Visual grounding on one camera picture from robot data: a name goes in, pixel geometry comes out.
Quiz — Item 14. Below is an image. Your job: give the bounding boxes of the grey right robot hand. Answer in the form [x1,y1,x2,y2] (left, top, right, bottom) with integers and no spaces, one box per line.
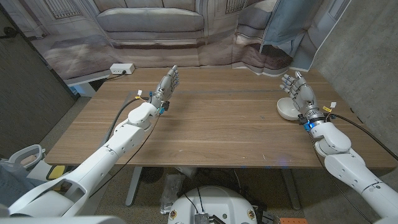
[279,70,327,128]

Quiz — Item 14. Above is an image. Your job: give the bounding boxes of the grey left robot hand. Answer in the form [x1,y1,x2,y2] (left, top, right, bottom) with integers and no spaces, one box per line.
[150,65,180,110]

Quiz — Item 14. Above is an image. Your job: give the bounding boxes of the white ceramic bowl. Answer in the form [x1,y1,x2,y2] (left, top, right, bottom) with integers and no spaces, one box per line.
[276,96,302,121]

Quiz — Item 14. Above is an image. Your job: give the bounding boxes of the right wrist white connector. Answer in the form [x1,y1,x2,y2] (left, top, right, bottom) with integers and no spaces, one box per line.
[322,101,338,114]

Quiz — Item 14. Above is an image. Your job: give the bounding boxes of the white power strip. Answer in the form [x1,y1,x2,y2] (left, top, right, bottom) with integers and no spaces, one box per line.
[109,63,136,75]

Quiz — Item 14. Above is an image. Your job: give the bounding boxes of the printed sofa room backdrop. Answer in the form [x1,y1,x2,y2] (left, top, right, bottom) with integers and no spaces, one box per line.
[2,0,354,86]

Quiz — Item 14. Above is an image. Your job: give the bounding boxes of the white side table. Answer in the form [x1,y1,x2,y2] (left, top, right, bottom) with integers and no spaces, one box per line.
[65,73,111,98]

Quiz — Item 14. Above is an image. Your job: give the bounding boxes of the grey table leg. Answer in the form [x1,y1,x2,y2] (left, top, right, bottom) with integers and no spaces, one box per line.
[125,167,143,207]
[281,168,302,211]

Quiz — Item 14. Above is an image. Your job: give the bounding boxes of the clear plastic bag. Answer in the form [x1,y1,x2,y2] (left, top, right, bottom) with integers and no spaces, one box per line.
[160,173,187,215]

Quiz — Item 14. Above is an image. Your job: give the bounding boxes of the orange box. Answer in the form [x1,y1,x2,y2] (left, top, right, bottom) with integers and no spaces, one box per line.
[279,217,308,224]

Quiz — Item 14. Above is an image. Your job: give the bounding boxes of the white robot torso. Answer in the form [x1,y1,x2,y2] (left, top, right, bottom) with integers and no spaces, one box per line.
[167,185,258,224]

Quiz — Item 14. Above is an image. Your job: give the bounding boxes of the yellow and black pad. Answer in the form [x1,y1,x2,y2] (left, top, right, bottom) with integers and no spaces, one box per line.
[46,164,68,181]

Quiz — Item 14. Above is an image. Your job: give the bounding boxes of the person leg in blue jeans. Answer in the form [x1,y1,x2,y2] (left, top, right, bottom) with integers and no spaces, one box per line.
[0,163,38,208]

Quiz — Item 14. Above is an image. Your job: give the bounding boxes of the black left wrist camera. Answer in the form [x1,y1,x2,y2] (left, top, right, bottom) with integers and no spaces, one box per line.
[158,100,170,115]

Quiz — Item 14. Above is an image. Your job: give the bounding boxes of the black power strip cable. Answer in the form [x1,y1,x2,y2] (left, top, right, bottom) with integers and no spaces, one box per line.
[104,70,127,82]

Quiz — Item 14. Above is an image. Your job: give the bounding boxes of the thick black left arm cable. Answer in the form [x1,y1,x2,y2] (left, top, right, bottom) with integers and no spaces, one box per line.
[105,96,152,147]

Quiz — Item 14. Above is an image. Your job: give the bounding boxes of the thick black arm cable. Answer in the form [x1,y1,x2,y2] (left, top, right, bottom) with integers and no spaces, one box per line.
[105,96,152,147]
[328,113,398,162]

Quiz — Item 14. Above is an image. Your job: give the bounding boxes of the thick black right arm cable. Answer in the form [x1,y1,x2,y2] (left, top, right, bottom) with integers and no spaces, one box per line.
[328,113,398,162]

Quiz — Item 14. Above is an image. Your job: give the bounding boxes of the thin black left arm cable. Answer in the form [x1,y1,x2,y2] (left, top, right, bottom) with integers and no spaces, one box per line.
[89,113,162,199]

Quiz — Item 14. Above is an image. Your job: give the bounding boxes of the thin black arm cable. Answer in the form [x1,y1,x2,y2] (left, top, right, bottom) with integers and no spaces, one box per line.
[89,113,162,199]
[308,130,373,224]

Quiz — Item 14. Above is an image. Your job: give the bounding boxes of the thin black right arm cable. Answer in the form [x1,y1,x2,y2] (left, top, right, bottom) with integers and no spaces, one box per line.
[308,130,373,224]

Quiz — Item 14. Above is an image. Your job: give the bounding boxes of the white grey plastic frame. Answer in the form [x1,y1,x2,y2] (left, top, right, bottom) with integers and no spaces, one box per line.
[0,144,47,172]

